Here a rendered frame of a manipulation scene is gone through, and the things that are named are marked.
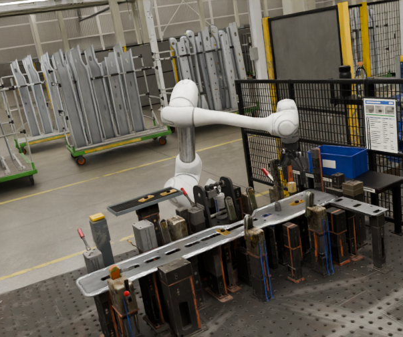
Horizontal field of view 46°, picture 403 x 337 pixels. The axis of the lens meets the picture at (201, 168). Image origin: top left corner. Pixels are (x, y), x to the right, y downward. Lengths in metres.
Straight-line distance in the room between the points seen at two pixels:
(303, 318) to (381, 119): 1.17
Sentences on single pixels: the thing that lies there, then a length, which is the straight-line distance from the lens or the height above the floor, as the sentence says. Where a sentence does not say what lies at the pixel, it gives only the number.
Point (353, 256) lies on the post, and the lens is 2.58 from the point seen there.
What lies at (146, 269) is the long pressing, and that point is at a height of 1.00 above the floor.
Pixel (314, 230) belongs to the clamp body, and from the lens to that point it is 2.36.
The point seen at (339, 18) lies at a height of 1.87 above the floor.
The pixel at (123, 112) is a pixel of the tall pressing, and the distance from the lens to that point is 9.37.
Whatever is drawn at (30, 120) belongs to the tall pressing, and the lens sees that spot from 11.58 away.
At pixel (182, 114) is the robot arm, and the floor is 1.55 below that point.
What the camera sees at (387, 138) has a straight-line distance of 2.72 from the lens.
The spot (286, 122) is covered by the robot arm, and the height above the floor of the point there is 1.48.
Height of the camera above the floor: 1.90
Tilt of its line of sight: 15 degrees down
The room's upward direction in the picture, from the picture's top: 9 degrees counter-clockwise
